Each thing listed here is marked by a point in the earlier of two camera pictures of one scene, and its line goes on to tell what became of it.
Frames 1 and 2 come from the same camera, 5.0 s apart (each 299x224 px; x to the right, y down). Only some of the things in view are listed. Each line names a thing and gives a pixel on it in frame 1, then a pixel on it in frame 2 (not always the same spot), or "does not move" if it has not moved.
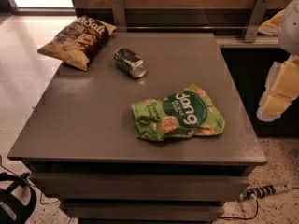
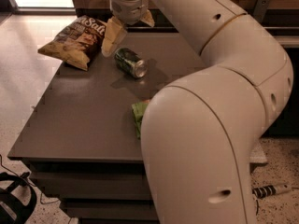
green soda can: (129, 62) does not move
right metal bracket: (259, 12) does not move
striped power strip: (263, 190) does not move
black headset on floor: (11, 212) does not move
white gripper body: (290, 27) -> (129, 8)
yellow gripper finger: (273, 26) -> (148, 19)
